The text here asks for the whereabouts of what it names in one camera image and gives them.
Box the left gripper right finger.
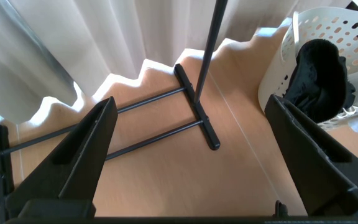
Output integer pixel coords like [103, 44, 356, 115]
[264, 94, 358, 217]

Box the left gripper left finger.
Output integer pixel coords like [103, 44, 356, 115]
[6, 96, 119, 218]

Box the white laundry basket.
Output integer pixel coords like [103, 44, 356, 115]
[257, 6, 358, 131]

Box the black clothes rack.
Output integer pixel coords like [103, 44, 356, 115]
[0, 0, 229, 224]

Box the black garment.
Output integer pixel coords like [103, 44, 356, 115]
[283, 39, 357, 124]

